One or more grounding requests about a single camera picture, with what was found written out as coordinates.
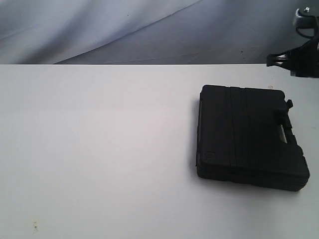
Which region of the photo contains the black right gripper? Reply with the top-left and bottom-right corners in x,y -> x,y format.
266,37 -> 319,78

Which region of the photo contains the black plastic tool case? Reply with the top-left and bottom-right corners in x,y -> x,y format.
195,85 -> 310,192

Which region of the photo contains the grey backdrop cloth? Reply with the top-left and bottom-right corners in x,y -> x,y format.
0,0 -> 319,64

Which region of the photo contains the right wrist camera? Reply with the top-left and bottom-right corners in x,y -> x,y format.
293,6 -> 319,39

